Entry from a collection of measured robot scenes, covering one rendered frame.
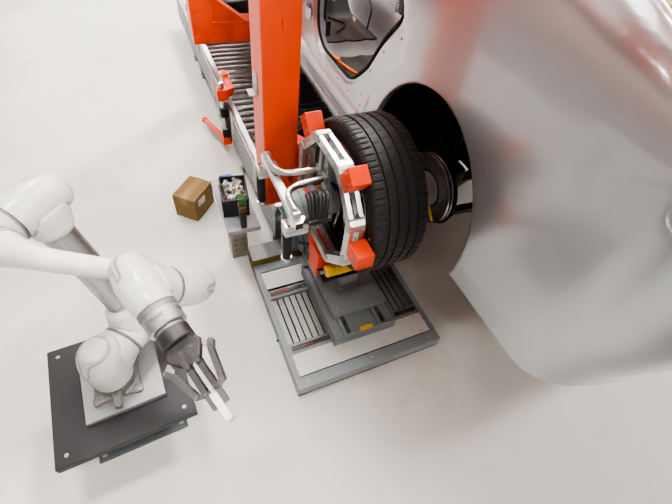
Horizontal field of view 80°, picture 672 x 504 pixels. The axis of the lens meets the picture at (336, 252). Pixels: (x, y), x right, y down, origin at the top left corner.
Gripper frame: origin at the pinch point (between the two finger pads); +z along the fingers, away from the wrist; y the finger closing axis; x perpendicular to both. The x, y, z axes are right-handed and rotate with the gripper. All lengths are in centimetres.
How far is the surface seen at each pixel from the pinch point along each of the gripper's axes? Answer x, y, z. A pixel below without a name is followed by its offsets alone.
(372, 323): 125, 57, 2
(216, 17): 152, 121, -254
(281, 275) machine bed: 139, 36, -53
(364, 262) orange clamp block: 51, 57, -14
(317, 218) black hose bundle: 42, 52, -35
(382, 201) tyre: 39, 73, -25
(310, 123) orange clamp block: 47, 76, -71
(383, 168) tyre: 35, 80, -33
